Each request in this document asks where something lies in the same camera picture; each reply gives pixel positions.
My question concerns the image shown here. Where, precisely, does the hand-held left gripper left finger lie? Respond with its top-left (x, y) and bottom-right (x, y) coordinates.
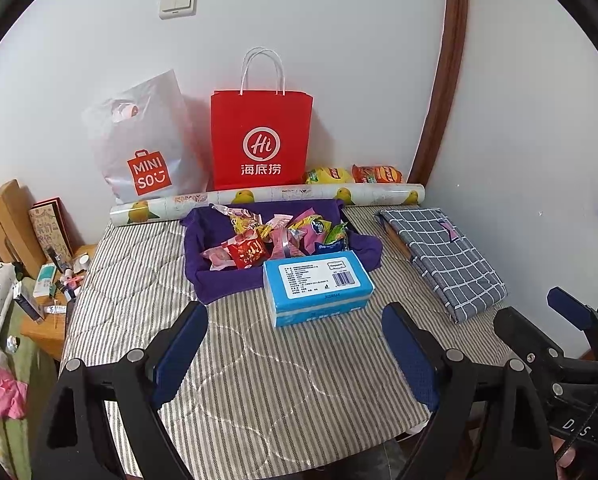
top-left (44, 301), bottom-right (210, 480)

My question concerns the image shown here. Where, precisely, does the red snack packet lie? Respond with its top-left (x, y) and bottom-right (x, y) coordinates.
top-left (226, 236), bottom-right (271, 271)

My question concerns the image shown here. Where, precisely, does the red paper bag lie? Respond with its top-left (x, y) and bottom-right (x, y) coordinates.
top-left (210, 48), bottom-right (314, 192)

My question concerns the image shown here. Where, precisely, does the white light switch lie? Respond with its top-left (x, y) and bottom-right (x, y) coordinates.
top-left (158, 0), bottom-right (199, 21)

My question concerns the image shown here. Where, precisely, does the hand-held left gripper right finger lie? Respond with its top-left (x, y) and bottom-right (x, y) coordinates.
top-left (381, 301), bottom-right (550, 480)

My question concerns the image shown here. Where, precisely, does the white green box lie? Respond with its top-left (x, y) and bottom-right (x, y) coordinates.
top-left (32, 263), bottom-right (58, 298)

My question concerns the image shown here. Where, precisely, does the orange chips bag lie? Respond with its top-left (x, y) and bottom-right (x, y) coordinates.
top-left (351, 164), bottom-right (404, 184)

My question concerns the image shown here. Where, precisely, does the brown wooden door frame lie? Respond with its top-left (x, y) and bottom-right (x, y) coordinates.
top-left (409, 0), bottom-right (472, 191)

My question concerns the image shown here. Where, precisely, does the striped quilt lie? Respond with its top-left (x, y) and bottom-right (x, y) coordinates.
top-left (58, 205), bottom-right (510, 480)

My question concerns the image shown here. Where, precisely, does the silver pink snack packet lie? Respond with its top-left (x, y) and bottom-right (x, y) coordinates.
top-left (274, 230), bottom-right (305, 258)

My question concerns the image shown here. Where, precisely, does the blue tissue pack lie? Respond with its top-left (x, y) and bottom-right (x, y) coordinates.
top-left (263, 251), bottom-right (376, 328)

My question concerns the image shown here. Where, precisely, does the dark tube box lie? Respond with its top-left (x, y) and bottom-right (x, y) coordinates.
top-left (13, 282), bottom-right (47, 323)

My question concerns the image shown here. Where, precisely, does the pink cloth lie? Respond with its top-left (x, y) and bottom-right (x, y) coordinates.
top-left (0, 349), bottom-right (28, 422)

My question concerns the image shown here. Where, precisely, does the group of small cosmetic bottles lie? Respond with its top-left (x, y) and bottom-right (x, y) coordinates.
top-left (44, 247), bottom-right (92, 318)

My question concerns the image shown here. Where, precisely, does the grey checked folded cloth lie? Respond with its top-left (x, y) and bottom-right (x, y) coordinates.
top-left (376, 206), bottom-right (508, 324)

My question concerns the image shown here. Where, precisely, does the yellow patterned snack packet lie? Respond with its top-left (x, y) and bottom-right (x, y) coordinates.
top-left (228, 207), bottom-right (264, 236)

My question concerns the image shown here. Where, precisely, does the white plastic bag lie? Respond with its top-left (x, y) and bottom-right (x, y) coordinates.
top-left (82, 70), bottom-right (210, 206)

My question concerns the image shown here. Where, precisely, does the wooden bedside table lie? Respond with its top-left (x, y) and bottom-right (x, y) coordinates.
top-left (19, 242), bottom-right (99, 361)

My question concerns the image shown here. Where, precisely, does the purple cloth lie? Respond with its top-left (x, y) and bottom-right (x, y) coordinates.
top-left (180, 199), bottom-right (384, 306)

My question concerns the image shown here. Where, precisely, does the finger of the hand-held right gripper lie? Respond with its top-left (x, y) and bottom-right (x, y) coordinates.
top-left (547, 286), bottom-right (598, 361)
top-left (494, 307), bottom-right (587, 401)

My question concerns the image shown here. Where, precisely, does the patterned book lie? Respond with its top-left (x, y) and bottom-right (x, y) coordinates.
top-left (28, 199), bottom-right (75, 263)

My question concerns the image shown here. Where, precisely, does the wooden headboard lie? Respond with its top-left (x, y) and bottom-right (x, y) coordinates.
top-left (0, 179), bottom-right (34, 267)

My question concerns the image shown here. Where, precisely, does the green blanket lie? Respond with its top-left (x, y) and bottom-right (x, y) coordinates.
top-left (0, 335), bottom-right (62, 480)

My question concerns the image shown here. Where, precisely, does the yellow chips bag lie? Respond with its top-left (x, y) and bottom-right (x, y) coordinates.
top-left (305, 166), bottom-right (355, 185)

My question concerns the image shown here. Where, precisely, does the person's right hand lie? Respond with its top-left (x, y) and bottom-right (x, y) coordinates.
top-left (549, 435), bottom-right (598, 480)

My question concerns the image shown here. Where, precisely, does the green snack packet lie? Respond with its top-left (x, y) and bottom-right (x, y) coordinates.
top-left (323, 222), bottom-right (351, 252)

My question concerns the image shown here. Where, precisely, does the pink yellow sweet potato packet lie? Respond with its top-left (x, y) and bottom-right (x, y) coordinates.
top-left (299, 211), bottom-right (332, 253)

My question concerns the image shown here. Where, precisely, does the duck-print wrapping roll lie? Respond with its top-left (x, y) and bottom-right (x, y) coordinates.
top-left (110, 183), bottom-right (426, 227)

